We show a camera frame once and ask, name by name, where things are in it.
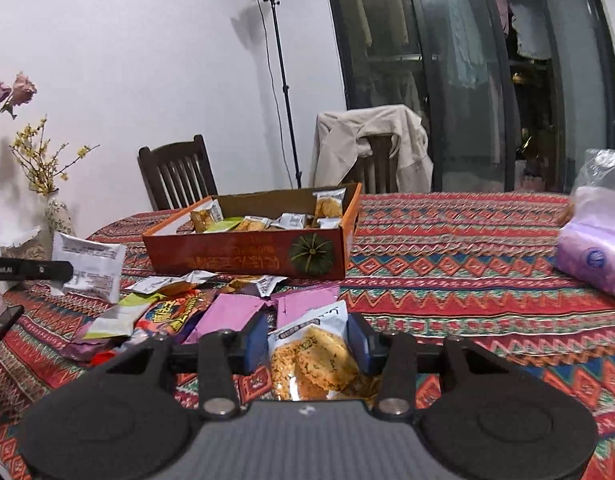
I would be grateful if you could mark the black smartphone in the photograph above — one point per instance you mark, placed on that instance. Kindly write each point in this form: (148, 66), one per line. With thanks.
(2, 327)

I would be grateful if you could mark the black-framed sliding glass door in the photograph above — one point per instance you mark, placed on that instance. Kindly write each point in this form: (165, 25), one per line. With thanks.
(387, 60)

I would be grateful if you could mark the pink dried flowers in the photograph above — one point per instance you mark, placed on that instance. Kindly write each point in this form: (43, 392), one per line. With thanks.
(17, 92)

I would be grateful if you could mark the yellow flower sprigs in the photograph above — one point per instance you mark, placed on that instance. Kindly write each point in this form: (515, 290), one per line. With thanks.
(42, 165)

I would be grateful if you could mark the yellow cracker packet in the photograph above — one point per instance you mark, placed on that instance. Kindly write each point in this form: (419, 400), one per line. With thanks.
(312, 360)

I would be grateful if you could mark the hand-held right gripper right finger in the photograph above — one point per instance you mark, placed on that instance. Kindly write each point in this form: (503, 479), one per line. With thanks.
(360, 345)

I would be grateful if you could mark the beige jacket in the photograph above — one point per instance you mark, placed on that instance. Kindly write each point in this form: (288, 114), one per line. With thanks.
(337, 145)

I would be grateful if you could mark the red patterned tablecloth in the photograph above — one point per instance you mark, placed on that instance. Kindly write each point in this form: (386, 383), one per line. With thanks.
(462, 260)

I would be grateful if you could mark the pale blue hanging garment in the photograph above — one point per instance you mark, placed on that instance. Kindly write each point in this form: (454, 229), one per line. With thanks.
(465, 45)

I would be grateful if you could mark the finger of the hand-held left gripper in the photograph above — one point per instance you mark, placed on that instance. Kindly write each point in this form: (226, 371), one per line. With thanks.
(49, 270)

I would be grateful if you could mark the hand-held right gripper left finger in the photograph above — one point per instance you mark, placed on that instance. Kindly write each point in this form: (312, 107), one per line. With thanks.
(255, 342)

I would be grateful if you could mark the slim floral patterned vase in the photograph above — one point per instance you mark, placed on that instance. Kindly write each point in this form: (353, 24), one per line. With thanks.
(59, 217)

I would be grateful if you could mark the white hanging garment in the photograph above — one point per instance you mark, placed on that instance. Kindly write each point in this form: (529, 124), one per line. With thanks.
(532, 35)

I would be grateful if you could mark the clear plastic bag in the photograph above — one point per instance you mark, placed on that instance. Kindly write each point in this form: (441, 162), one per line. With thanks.
(602, 167)

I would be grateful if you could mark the dark wooden chair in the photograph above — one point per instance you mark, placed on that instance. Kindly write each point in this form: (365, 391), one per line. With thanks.
(180, 175)

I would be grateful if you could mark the jacket-draped wooden chair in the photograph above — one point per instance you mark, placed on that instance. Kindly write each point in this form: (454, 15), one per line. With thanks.
(380, 165)

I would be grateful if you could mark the purple tissue pack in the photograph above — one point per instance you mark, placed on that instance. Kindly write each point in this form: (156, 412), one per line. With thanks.
(595, 255)

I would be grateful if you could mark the orange cardboard box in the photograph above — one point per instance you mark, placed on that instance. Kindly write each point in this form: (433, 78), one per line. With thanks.
(222, 260)

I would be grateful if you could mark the pile of snack packets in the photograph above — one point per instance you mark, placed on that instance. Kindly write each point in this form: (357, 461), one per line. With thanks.
(232, 310)

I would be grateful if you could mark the white foil packet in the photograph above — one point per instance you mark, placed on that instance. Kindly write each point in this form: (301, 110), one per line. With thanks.
(92, 267)

